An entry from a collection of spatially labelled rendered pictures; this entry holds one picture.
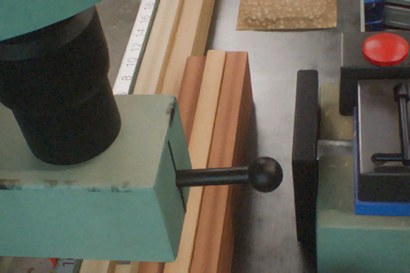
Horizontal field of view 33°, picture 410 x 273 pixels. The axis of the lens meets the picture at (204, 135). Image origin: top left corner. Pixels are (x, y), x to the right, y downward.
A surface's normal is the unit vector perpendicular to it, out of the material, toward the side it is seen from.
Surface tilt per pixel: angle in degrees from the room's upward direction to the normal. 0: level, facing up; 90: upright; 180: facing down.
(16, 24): 90
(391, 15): 90
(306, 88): 0
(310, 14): 26
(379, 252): 90
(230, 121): 0
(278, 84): 0
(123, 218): 90
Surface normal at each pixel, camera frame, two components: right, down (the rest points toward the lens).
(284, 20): -0.18, 0.36
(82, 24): 0.58, -0.34
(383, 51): -0.19, -0.56
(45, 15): 0.44, 0.61
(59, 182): -0.18, -0.36
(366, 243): -0.13, 0.73
